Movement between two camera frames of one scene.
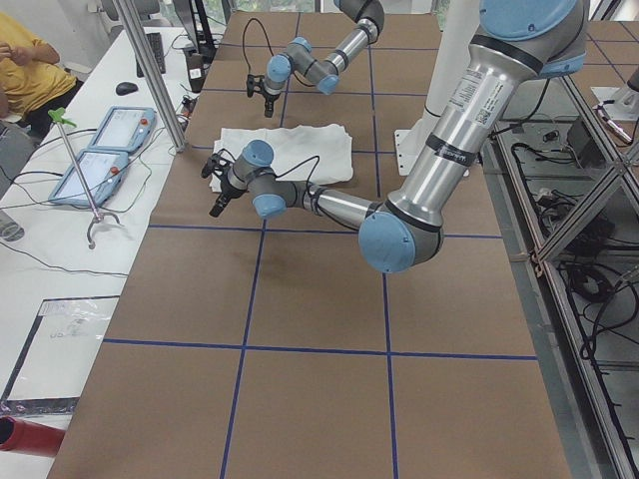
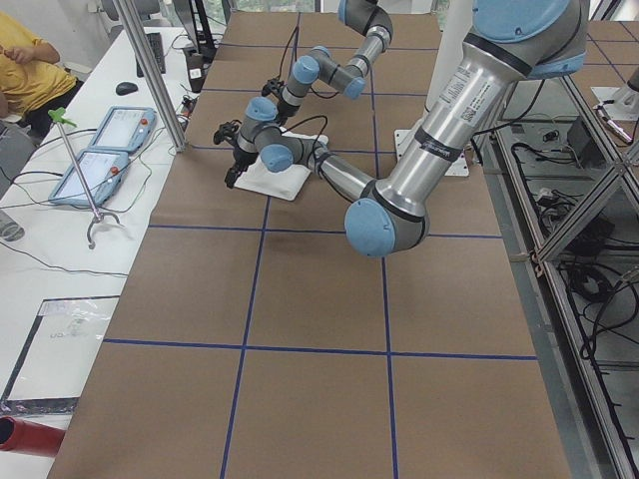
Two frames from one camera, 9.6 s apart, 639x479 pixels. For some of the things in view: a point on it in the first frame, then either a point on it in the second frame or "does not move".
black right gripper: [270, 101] -> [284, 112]
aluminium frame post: [156, 74] does not move
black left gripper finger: [218, 207] -> [232, 175]
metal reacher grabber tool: [57, 115] does not move
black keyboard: [156, 43] does not move
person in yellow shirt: [33, 88] does not move
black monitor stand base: [198, 62] does not move
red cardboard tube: [29, 437] does not move
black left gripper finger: [224, 202] -> [242, 168]
